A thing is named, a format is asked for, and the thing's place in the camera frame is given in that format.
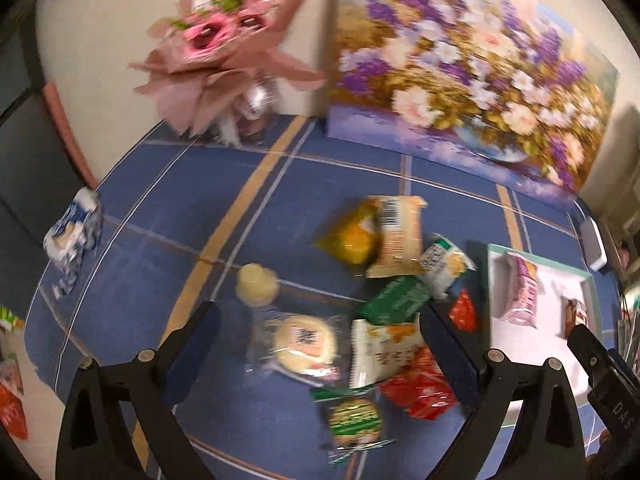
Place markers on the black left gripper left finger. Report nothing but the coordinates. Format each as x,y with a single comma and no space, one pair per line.
95,443

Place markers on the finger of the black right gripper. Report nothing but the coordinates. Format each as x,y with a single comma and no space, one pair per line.
614,391

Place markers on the red brown snack packet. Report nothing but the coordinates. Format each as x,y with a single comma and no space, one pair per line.
575,314

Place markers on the purple pink snack packet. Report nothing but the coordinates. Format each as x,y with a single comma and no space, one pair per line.
522,297

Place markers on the green round biscuit packet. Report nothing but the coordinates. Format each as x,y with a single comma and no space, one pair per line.
351,421

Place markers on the white teal storage box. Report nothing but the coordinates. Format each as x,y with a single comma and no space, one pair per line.
557,283

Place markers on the white device on table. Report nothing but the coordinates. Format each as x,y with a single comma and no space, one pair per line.
592,245

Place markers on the red flower snack packet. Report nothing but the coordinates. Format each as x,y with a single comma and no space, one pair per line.
421,388

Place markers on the red patterned snack packet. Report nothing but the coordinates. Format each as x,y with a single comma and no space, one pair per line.
462,313

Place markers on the white orange snack packet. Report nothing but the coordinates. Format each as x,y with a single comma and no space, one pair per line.
380,352

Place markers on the dark green snack packet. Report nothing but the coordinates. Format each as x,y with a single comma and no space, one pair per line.
397,303

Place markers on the blue white snack packet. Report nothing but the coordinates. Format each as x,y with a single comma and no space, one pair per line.
70,239

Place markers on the white green small packet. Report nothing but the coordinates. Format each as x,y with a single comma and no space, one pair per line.
441,264

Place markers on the yellow jelly cup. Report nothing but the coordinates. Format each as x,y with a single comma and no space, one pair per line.
256,286

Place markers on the clear steamed cake packet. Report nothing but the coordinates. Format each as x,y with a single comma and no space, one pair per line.
311,349

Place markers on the blue striped tablecloth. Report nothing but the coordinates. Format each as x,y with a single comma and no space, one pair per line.
181,219

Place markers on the beige barcode snack packet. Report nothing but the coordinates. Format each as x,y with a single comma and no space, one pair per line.
399,223

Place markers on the yellow orange snack packet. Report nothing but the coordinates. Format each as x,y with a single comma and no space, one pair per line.
353,239

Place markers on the floral canvas painting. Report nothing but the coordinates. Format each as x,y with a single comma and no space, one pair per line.
504,89

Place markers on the pink paper flower bouquet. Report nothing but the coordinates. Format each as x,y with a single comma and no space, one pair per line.
216,65

